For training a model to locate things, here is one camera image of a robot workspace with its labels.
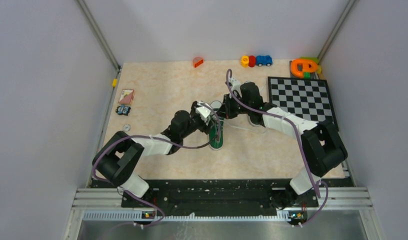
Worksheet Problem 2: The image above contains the aluminium frame rail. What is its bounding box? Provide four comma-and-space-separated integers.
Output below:
64, 185, 384, 240

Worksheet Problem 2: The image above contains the green canvas sneaker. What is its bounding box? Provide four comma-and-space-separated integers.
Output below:
208, 114, 268, 151
240, 81, 264, 126

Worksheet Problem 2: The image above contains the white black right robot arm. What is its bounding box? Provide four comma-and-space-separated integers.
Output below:
217, 79, 348, 206

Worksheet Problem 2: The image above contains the black white chessboard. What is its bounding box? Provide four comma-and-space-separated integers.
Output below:
267, 76, 339, 129

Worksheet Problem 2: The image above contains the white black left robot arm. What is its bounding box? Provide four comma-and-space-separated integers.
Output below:
92, 101, 221, 207

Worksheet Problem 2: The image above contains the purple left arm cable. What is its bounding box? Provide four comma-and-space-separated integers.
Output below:
91, 102, 223, 229

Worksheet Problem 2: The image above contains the pink tangram puzzle box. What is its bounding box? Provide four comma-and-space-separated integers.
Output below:
118, 89, 135, 106

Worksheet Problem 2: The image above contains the red toy block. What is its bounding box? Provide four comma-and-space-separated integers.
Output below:
248, 55, 256, 68

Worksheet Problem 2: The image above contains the yellow toy block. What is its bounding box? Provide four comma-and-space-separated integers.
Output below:
240, 55, 250, 68

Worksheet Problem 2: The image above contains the small round white disc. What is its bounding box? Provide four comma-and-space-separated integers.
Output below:
122, 124, 131, 132

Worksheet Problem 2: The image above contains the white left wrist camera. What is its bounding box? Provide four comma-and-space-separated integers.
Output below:
195, 102, 212, 125

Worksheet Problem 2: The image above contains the yellow clip on frame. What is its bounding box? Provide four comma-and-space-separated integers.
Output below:
111, 78, 118, 88

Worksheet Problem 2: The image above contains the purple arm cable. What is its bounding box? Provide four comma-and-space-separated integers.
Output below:
225, 68, 329, 228
91, 102, 223, 229

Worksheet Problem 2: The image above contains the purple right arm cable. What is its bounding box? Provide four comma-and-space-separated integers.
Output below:
225, 68, 329, 228

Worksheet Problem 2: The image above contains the orange green ring toy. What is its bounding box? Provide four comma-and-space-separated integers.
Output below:
289, 57, 322, 79

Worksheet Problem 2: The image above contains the blue toy car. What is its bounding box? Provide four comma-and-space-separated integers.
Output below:
255, 55, 273, 67

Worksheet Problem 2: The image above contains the orange toy brick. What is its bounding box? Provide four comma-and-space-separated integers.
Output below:
192, 56, 204, 68

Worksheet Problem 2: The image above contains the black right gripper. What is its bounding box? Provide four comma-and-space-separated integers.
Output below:
215, 92, 252, 120

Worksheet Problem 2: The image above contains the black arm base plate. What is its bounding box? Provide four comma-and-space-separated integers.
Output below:
89, 178, 356, 220

